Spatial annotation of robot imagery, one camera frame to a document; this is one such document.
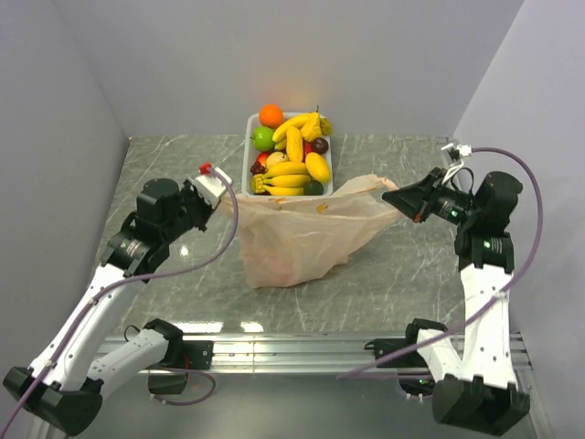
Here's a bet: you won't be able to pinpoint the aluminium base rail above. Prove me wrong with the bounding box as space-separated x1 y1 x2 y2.
90 332 531 376

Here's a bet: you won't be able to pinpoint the fake orange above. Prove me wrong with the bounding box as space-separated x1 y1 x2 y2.
259 104 284 129

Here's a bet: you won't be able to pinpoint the fake small banana bunch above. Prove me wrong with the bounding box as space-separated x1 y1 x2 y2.
250 162 312 197

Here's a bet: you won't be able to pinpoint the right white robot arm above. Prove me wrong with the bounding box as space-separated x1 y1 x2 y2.
376 168 530 437

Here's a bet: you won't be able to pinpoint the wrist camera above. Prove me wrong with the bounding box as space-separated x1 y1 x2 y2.
441 142 473 185
193 163 232 209

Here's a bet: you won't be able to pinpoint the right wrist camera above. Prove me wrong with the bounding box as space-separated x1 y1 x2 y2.
441 142 473 185

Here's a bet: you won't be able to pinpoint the fake dark green avocado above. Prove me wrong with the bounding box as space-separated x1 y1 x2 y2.
303 180 324 197

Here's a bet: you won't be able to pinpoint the fake dark cherries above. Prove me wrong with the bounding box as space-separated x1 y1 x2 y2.
250 152 270 175

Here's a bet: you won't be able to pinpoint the fake yellow mango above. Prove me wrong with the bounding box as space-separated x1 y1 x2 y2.
305 152 331 184

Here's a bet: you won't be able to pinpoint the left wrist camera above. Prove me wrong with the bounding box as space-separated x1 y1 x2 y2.
193 163 232 209

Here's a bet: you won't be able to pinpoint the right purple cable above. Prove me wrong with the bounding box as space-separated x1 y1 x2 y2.
336 145 545 381

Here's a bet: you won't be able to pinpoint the fake yellow corn cob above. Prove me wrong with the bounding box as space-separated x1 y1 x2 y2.
286 126 304 163

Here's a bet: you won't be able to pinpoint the fake dark plum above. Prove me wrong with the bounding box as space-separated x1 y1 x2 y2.
312 137 329 155

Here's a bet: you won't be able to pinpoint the translucent orange plastic bag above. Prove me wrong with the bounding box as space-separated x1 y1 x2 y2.
219 174 401 288

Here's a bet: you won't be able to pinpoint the fake green apple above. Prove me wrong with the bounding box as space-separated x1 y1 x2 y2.
250 125 275 152

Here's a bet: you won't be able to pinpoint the fake yellow pear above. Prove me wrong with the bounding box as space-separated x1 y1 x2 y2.
301 108 333 142

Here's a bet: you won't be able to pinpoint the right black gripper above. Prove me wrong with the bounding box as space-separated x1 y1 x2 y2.
383 166 481 225

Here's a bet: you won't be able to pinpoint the white plastic fruit tray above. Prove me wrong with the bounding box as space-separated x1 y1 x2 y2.
241 112 334 199

